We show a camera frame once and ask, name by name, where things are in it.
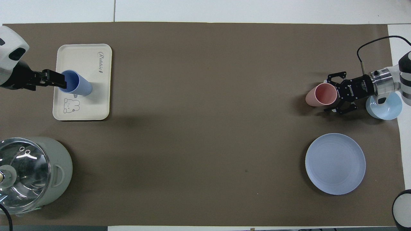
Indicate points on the brown table mat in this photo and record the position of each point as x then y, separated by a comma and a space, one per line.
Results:
205, 134

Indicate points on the cream rabbit print tray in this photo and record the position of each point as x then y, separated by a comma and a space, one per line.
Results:
86, 57

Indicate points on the blue round plate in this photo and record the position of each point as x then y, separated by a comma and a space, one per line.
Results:
335, 163

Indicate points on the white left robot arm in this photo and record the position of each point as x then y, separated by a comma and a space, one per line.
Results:
9, 45

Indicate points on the light blue bowl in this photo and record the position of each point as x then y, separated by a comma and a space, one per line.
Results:
387, 110

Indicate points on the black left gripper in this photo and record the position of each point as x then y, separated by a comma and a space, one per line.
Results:
21, 78

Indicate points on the pale green cooker pot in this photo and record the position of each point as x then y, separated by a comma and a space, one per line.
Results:
61, 166

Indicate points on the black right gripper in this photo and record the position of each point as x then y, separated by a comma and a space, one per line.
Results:
354, 88

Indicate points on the pink plastic cup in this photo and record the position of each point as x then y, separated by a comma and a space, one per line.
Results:
324, 94

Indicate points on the blue plastic cup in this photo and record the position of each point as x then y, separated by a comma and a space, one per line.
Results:
80, 86

